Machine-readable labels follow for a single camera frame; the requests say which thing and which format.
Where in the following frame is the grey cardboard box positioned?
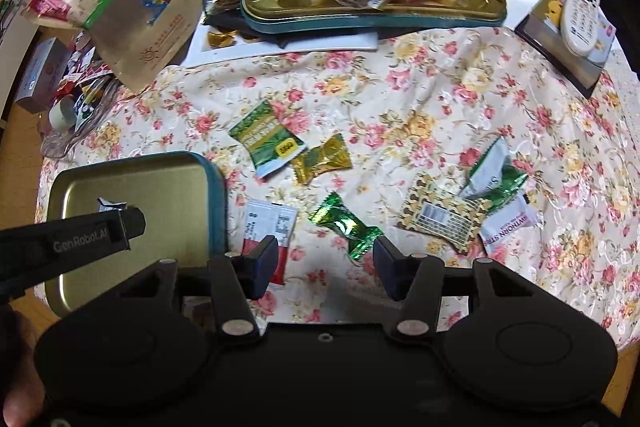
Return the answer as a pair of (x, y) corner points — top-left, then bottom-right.
(14, 38), (71, 114)

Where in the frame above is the clear glass dish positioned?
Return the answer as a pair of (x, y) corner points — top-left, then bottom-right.
(40, 72), (121, 158)

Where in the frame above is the green and white snack packet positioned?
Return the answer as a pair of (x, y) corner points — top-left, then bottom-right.
(459, 137), (529, 212)

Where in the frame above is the floral tablecloth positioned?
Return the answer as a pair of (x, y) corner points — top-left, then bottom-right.
(35, 27), (640, 353)

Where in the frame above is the white hawthorn strip packet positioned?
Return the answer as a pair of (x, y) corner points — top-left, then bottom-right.
(480, 194), (540, 258)

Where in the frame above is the gold patterned barcode packet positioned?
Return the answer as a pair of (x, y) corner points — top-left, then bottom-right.
(397, 172), (493, 256)

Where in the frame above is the small teal gold tin tray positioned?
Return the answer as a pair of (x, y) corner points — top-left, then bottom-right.
(45, 151), (228, 319)

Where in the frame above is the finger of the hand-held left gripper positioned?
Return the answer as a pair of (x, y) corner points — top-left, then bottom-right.
(117, 206), (147, 252)

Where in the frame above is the green foil candy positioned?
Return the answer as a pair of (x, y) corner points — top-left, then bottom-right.
(308, 192), (386, 262)

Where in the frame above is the white remote control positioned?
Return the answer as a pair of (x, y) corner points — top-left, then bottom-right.
(560, 0), (601, 56)

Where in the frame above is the red and white snack packet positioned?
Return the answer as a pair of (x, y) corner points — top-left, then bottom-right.
(241, 199), (299, 285)

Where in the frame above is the black flat pouch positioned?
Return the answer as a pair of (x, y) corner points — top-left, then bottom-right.
(202, 9), (281, 45)

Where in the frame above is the person's left hand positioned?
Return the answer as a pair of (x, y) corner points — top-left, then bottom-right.
(0, 306), (47, 427)

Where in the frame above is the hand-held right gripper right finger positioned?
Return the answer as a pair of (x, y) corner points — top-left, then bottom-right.
(372, 237), (536, 343)

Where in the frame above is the small white cup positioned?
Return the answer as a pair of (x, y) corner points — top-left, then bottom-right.
(48, 99), (78, 132)

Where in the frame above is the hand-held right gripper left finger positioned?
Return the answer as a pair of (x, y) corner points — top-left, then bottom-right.
(117, 235), (279, 342)

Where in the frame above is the gold candy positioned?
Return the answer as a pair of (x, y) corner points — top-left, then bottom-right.
(291, 133), (353, 186)

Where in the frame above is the brown paper bag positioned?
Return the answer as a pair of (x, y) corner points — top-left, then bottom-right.
(22, 0), (203, 94)

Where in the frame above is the green packet with yellow label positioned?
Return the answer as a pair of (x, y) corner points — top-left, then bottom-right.
(229, 99), (307, 178)

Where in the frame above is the white paper board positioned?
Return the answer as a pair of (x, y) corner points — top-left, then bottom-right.
(180, 32), (379, 68)

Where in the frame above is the large teal gold tin tray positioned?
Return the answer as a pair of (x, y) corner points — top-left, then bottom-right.
(240, 0), (507, 38)

